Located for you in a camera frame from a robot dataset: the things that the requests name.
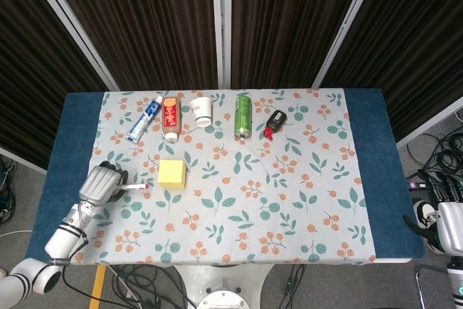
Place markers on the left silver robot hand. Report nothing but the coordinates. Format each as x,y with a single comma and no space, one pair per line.
97,184

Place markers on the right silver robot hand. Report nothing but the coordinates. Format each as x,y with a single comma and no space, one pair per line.
452,225

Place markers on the red and white marker pen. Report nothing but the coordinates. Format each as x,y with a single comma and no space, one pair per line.
135,186

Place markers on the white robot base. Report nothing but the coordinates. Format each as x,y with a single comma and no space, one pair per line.
220,296

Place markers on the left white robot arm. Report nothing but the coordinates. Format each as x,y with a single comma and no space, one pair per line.
67,238

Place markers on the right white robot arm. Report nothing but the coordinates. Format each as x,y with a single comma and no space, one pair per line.
456,280

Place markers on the black and white shoe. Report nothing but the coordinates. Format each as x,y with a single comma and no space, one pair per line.
428,211

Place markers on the black power strip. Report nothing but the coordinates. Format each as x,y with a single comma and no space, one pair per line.
419,184

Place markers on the blue table cover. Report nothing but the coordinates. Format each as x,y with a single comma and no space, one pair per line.
72,135

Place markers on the yellow cube block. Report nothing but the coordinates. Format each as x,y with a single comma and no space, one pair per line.
171,175

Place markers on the blue white toothpaste tube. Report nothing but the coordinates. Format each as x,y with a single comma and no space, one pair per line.
144,119

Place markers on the brown bottle with red label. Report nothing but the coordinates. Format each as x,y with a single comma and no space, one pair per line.
171,117

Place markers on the yellow floor tape strip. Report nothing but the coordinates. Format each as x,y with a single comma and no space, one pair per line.
97,287

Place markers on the white paper cup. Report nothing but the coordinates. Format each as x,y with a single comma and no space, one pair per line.
200,110

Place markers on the dark ribbed partition panel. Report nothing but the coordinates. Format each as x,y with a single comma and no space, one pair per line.
289,23
416,34
144,23
29,70

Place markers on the floral printed tablecloth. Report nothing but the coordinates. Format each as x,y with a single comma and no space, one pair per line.
231,193

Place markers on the green drink can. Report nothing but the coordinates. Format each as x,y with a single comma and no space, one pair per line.
243,115

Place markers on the black bottle with red cap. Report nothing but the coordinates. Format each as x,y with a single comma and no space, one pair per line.
276,119

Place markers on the silver metal tube frame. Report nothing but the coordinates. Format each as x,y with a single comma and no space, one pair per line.
418,282

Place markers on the white partition base rail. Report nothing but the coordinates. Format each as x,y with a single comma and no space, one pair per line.
21,158
430,124

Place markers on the white partition frame post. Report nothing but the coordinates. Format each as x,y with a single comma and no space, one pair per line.
74,26
347,23
221,16

